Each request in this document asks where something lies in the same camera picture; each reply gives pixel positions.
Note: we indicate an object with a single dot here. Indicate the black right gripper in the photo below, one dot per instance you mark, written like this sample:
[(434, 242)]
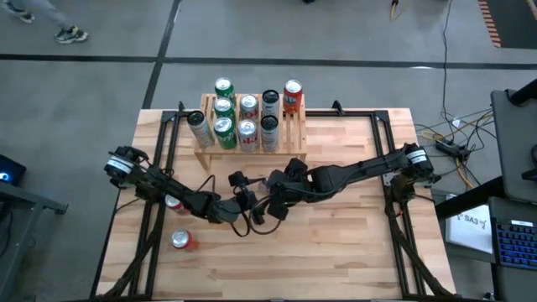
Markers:
[(293, 184)]

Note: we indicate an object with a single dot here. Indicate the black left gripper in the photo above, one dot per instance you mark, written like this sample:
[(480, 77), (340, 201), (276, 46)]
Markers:
[(245, 199)]

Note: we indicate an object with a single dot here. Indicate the red Fanta strawberry can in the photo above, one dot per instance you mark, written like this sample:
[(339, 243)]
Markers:
[(181, 239), (292, 88), (173, 202)]

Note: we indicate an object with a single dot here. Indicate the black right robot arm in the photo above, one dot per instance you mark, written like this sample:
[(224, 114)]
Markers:
[(369, 165)]

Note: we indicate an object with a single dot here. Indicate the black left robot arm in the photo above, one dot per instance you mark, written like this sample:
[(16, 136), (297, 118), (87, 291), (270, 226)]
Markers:
[(126, 168)]

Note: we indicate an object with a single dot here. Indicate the wooden slatted shelf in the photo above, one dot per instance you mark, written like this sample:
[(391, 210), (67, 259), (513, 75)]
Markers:
[(293, 134)]

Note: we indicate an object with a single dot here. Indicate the black power strip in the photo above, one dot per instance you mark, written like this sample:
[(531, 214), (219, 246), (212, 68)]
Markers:
[(451, 149)]

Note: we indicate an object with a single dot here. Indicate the black side desk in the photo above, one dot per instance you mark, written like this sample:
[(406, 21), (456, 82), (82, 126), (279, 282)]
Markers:
[(465, 199)]

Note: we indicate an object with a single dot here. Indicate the white power adapter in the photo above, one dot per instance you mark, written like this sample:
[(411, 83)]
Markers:
[(456, 123)]

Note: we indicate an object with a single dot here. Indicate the white SA3 paper sign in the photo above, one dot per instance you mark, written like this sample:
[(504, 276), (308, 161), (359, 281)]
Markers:
[(470, 235)]

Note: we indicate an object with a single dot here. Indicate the grey side table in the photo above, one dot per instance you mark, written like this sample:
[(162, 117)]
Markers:
[(33, 200)]

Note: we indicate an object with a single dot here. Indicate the black computer with blue light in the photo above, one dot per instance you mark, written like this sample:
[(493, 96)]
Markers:
[(10, 172)]

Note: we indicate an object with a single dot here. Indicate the person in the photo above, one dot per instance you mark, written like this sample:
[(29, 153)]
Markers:
[(69, 34)]

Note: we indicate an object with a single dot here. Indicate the backlit black keyboard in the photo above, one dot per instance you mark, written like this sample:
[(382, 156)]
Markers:
[(516, 247)]

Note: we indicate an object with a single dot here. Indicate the black pole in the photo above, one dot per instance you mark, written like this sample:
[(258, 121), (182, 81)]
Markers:
[(524, 93)]

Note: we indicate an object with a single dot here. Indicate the orange striped black mat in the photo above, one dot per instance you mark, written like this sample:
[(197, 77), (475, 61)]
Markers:
[(516, 21)]

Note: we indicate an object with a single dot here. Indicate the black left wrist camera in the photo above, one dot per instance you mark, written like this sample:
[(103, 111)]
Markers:
[(222, 209)]

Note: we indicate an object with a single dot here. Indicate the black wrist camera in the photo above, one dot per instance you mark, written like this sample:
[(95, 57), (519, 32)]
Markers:
[(323, 179), (222, 209)]

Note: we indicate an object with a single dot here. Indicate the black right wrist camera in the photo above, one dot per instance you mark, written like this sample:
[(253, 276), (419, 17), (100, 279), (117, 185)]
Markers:
[(323, 179)]

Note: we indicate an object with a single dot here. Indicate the black aluminium table frame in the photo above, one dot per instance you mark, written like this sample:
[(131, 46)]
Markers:
[(356, 113)]

